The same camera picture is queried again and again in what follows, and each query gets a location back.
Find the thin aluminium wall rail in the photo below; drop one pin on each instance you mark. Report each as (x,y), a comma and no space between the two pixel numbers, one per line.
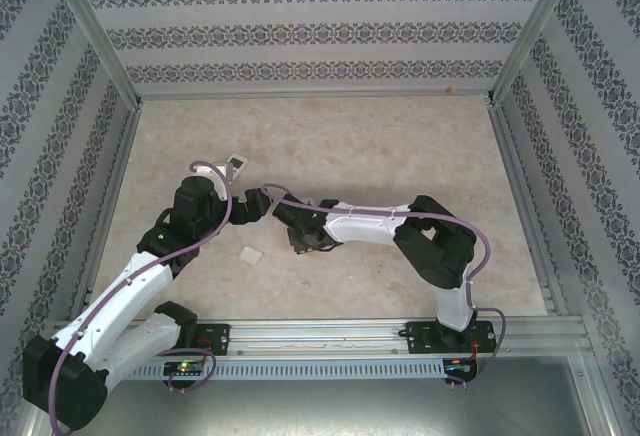
(315,98)

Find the aluminium frame post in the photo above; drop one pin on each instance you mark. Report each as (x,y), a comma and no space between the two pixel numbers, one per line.
(97,31)
(534,31)

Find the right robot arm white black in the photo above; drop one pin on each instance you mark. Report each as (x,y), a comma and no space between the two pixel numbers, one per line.
(360,223)

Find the aluminium side rail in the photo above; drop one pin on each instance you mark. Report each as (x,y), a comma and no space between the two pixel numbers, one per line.
(106,208)
(529,206)

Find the white remote with display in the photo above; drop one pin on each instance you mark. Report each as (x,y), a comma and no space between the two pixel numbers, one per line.
(239,162)

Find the long aluminium mounting rail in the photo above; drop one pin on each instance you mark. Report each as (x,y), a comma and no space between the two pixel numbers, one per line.
(320,336)

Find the white battery cover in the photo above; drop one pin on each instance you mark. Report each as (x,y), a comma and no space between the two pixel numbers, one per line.
(251,254)

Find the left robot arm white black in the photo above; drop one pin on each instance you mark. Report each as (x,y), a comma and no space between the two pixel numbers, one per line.
(125,296)

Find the grey metal sheet panel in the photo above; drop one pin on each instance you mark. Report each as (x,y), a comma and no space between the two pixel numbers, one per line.
(320,411)

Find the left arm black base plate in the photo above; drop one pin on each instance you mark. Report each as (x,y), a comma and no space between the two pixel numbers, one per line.
(215,338)

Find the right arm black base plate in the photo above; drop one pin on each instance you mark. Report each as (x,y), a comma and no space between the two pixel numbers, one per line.
(422,338)

